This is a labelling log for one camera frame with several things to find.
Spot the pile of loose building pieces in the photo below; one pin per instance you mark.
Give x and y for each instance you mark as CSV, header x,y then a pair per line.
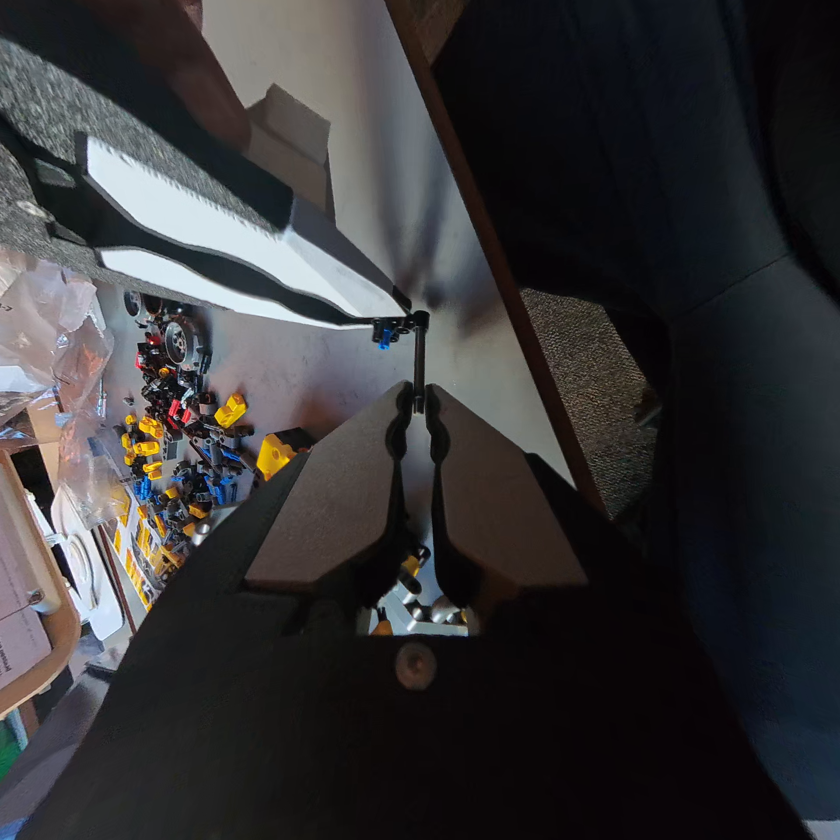
x,y
197,446

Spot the person's black jacket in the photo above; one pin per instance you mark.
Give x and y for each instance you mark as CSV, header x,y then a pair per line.
x,y
623,131

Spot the person's grey trousers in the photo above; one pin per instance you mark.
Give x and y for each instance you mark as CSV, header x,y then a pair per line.
x,y
754,459

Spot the grey desk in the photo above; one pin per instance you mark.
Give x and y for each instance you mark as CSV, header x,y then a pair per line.
x,y
367,164

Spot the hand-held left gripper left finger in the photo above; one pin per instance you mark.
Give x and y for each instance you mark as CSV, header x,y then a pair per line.
x,y
328,518

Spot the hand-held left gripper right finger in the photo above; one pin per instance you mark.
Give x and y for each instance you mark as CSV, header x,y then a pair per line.
x,y
505,518

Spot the white flat stand base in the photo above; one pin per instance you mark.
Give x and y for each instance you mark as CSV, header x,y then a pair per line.
x,y
79,558

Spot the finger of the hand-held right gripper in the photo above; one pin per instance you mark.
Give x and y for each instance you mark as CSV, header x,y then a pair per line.
x,y
197,282
197,210

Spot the yellow grey brick vehicle model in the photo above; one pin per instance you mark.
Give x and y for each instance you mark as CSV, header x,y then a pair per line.
x,y
275,453

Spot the black connector piece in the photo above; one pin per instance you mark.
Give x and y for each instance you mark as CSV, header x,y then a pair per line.
x,y
392,328

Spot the person's right hand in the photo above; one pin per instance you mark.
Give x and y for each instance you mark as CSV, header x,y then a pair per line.
x,y
190,72

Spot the black axle rod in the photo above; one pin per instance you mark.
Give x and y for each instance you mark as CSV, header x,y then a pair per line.
x,y
418,361

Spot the crumpled clear plastic bag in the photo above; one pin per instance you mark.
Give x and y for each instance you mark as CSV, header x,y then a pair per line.
x,y
39,308

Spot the yellow black sticker sheet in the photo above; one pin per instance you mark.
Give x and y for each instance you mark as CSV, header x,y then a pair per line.
x,y
141,558

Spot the large black toy wheel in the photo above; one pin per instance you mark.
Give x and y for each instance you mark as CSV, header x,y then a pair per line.
x,y
180,341

